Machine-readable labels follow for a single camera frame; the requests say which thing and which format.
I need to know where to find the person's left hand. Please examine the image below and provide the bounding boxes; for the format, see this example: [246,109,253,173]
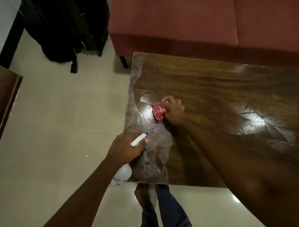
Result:
[106,132,149,168]

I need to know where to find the person's right hand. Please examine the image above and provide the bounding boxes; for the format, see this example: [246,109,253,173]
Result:
[160,95,187,127]

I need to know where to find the red checked cloth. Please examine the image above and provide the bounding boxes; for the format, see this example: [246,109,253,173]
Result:
[151,100,170,122]

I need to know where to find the clear spray bottle blue nozzle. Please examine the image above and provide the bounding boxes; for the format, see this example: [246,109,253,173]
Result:
[108,132,148,189]

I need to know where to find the person's left forearm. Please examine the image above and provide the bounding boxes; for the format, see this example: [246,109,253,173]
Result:
[43,160,121,227]

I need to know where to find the person's left foot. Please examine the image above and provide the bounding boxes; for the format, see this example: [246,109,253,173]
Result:
[134,183,152,211]

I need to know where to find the person's left jeans leg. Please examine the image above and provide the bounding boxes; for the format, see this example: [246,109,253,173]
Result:
[140,203,160,227]

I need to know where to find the person's jeans leg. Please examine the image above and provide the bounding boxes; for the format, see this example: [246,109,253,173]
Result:
[155,185,192,227]
[140,203,160,227]

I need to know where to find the person's right jeans leg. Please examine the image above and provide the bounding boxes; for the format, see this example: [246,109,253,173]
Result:
[155,185,192,227]

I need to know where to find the brown marbled wooden table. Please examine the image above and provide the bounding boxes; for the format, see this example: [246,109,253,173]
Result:
[124,52,299,188]

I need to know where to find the red fabric sofa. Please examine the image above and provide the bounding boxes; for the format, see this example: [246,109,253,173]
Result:
[108,0,299,70]

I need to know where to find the brown wooden furniture panel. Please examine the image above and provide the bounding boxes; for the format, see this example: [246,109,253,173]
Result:
[0,65,23,141]

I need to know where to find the black bag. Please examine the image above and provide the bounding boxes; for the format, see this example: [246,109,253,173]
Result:
[22,0,82,74]

